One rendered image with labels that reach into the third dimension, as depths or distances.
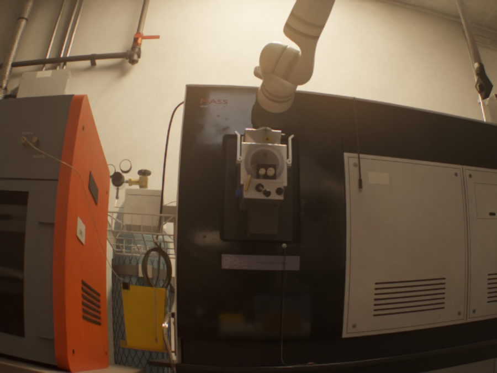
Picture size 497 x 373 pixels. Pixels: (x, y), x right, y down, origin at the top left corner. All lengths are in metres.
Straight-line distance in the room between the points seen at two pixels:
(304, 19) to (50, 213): 0.56
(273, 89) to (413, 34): 2.22
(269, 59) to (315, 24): 0.13
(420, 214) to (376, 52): 1.71
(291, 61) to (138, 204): 0.79
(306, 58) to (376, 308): 0.66
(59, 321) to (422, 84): 2.64
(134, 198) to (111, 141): 1.00
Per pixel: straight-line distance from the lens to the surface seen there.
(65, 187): 0.78
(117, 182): 2.27
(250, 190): 1.29
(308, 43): 1.04
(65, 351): 0.75
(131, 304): 1.36
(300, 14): 1.02
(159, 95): 2.75
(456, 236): 1.54
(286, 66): 1.06
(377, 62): 3.04
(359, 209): 1.44
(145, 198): 1.70
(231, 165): 1.42
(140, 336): 1.36
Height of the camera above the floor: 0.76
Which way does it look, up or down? 16 degrees up
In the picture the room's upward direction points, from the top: 1 degrees clockwise
